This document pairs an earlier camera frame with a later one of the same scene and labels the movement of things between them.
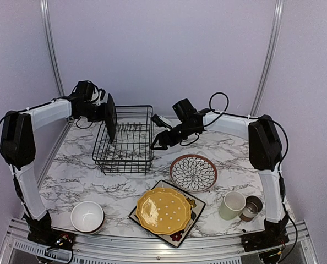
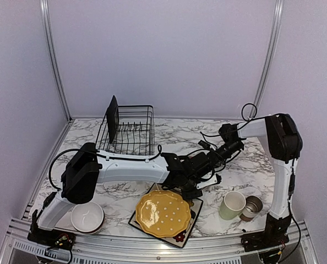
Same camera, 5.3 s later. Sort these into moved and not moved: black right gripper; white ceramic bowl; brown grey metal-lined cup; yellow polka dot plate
Moved: black right gripper
Not moved: brown grey metal-lined cup; white ceramic bowl; yellow polka dot plate
